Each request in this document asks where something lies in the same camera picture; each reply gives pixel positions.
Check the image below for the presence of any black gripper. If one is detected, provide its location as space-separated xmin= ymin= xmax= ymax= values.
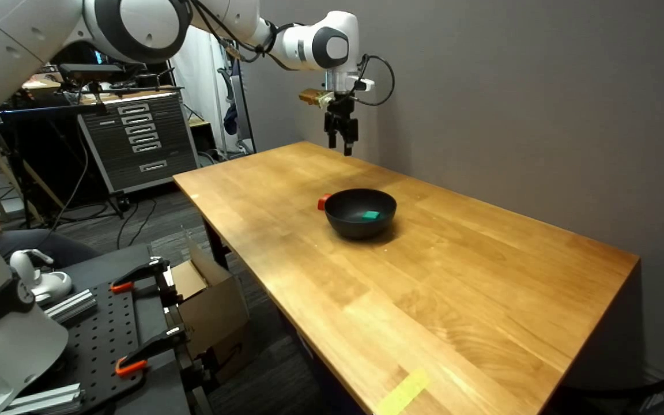
xmin=323 ymin=93 xmax=361 ymax=158

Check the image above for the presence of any green cube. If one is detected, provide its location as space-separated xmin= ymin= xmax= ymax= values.
xmin=347 ymin=206 xmax=384 ymax=226

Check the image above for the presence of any black bowl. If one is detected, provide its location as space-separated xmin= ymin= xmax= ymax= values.
xmin=323 ymin=187 xmax=398 ymax=243

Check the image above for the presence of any black equipment cabinet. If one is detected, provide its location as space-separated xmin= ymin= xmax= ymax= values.
xmin=75 ymin=90 xmax=201 ymax=195

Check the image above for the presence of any cardboard box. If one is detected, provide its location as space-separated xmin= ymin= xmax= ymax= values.
xmin=169 ymin=248 xmax=252 ymax=359

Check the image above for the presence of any cluttered wooden workbench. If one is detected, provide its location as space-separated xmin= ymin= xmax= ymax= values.
xmin=0 ymin=71 xmax=185 ymax=118

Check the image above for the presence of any yellow tape strip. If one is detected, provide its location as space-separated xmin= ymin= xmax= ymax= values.
xmin=375 ymin=367 xmax=430 ymax=415

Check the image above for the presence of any black perforated breadboard table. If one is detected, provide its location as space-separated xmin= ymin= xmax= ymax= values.
xmin=7 ymin=239 xmax=195 ymax=415

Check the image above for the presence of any aluminium extrusion bar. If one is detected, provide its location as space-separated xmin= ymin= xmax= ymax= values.
xmin=0 ymin=381 xmax=85 ymax=415
xmin=42 ymin=286 xmax=97 ymax=322

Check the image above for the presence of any white rounded device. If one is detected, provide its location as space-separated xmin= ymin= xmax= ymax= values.
xmin=7 ymin=246 xmax=75 ymax=306

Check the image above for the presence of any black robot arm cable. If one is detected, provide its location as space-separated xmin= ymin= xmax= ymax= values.
xmin=190 ymin=0 xmax=397 ymax=109

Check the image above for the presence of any black clamp orange handle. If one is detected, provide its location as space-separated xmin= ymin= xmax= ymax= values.
xmin=110 ymin=324 xmax=190 ymax=377
xmin=108 ymin=255 xmax=178 ymax=298

